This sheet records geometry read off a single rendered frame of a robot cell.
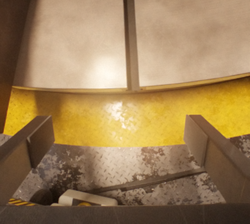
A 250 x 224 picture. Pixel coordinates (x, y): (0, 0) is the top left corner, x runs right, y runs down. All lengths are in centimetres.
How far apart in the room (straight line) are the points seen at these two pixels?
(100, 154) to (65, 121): 26
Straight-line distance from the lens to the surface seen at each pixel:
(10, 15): 81
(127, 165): 96
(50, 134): 17
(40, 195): 101
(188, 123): 16
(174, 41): 69
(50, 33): 79
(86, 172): 102
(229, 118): 102
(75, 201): 93
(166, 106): 94
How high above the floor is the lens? 93
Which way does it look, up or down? 81 degrees down
